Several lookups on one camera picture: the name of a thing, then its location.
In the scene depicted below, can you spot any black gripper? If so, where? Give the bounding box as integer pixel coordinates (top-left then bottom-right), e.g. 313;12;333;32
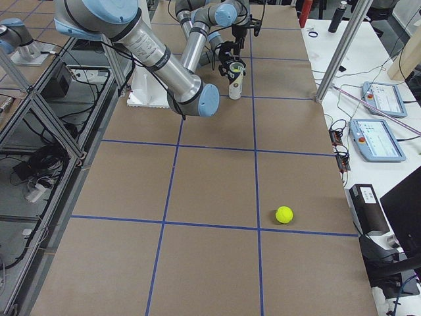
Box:
218;40;245;79
232;23;249;48

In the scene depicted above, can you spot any Wilson tennis ball can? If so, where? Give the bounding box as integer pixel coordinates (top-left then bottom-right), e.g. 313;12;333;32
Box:
228;62;245;100

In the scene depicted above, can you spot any tennis ball Roland Garros print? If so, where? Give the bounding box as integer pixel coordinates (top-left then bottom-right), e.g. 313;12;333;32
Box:
275;205;293;224

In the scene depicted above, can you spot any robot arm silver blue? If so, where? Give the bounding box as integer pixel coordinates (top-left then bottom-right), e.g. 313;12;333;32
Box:
197;32;246;83
54;1;249;117

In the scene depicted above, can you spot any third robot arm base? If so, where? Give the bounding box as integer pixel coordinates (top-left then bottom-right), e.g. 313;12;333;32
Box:
1;18;49;66

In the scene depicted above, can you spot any red cylinder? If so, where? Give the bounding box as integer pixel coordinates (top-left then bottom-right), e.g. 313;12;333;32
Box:
299;0;313;28

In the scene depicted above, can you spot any black water bottle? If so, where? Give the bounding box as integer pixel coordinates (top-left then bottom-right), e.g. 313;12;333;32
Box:
328;1;347;33

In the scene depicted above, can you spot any small orange electronics box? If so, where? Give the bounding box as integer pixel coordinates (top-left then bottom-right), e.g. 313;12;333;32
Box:
329;129;343;146

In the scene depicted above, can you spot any far teach pendant tablet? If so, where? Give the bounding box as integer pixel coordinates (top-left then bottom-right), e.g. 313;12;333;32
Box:
362;82;407;118

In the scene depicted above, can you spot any teach pendant tablet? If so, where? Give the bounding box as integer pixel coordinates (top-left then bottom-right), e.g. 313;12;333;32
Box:
362;82;407;118
349;119;406;163

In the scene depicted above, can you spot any near teach pendant tablet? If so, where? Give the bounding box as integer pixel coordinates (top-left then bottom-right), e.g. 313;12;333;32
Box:
349;119;406;163

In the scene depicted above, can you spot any brown black box device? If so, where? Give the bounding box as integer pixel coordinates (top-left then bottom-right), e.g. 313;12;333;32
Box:
348;184;389;236

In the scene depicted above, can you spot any black monitor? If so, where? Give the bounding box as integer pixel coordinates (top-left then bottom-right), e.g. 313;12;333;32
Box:
380;167;420;256

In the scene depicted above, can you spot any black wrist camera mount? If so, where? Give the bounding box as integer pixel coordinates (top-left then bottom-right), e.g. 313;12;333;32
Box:
249;18;262;37

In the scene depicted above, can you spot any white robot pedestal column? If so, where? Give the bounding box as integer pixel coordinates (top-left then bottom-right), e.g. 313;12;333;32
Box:
127;65;167;108

